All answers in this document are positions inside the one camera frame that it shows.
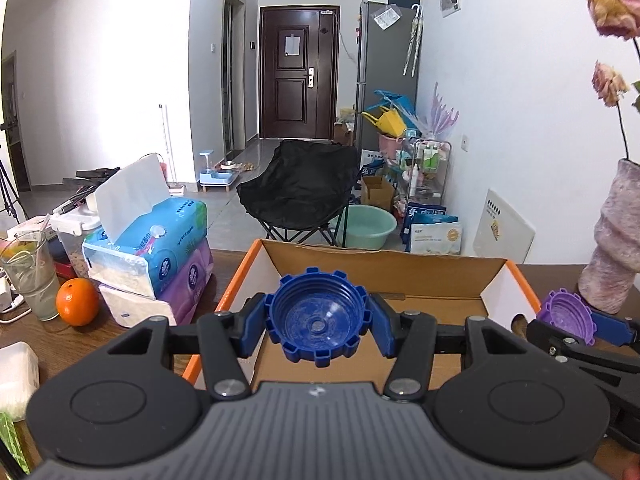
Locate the white lidded container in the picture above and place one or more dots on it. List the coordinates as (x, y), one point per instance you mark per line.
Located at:
(72, 227)

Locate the purple feather decoration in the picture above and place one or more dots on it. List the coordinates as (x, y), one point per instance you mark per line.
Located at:
(440, 115)

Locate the clear plastic cup with straw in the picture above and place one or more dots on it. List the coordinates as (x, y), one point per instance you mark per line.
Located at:
(32, 280)

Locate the white and blue bag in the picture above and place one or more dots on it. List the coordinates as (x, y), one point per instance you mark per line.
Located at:
(432, 235)

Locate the yellow watering can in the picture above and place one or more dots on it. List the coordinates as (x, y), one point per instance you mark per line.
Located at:
(387, 121)

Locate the black folding chair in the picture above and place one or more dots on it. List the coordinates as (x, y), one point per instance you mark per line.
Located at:
(300, 185)

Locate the cardboard box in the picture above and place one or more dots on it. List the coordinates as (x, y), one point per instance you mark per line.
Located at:
(375, 270)

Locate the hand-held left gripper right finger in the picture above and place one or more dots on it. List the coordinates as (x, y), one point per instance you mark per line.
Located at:
(381, 325)

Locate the metal rack trolley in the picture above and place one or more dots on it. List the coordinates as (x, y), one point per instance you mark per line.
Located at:
(430, 170)

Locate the blue pet water feeder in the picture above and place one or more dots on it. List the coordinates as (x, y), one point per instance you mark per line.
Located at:
(212, 175)

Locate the green packet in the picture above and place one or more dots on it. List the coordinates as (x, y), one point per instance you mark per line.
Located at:
(10, 440)

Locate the orange fruit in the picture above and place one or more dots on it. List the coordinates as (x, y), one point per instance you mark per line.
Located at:
(77, 302)

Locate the blue plastic stool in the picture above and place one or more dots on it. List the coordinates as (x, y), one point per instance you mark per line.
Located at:
(395, 100)

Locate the purple tissue pack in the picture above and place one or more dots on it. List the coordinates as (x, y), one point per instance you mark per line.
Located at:
(190, 280)

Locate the black tripod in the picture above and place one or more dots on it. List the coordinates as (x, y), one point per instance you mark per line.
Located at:
(10, 200)

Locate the grey refrigerator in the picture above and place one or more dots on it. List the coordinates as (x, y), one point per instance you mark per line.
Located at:
(385, 55)

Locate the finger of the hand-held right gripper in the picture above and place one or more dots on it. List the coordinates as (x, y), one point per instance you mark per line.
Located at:
(614, 330)
(550, 340)

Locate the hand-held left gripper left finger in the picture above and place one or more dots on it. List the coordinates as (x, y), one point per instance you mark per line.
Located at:
(254, 322)

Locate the white plastic container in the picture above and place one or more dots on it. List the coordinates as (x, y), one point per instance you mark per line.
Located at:
(17, 380)

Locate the purple plastic cap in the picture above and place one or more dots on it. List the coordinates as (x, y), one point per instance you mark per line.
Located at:
(565, 310)

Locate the blue tissue pack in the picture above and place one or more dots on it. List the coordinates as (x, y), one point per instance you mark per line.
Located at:
(165, 240)

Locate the pink bucket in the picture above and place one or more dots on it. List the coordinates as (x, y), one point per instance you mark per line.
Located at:
(391, 146)

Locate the small cardboard carton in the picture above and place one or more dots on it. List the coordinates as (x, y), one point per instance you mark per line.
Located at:
(377, 195)

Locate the brown entrance door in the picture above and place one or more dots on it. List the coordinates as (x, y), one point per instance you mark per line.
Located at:
(297, 95)

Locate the folded pale umbrella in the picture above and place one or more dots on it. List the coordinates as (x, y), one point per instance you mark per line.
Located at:
(414, 40)

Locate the pink textured vase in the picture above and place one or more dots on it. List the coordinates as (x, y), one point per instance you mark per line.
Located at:
(617, 240)

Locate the wall outlet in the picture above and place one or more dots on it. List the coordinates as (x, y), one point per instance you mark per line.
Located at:
(466, 142)

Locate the green plastic basin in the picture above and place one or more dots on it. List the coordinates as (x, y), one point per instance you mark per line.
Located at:
(365, 227)

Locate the paper sheet on door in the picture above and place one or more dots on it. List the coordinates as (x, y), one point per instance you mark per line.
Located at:
(292, 45)

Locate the blue plastic cap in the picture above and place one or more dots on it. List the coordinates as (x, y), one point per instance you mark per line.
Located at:
(320, 320)

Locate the clear plastic bag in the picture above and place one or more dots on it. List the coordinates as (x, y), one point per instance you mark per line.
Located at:
(387, 17)

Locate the grey interior doorway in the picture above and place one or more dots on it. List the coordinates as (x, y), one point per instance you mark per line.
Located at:
(235, 70)

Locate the white mop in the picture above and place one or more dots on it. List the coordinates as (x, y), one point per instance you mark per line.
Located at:
(166, 145)

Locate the dried pink rose bouquet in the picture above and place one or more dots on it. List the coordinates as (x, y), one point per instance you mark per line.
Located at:
(612, 7)

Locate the white board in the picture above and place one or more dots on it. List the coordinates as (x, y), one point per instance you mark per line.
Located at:
(502, 230)

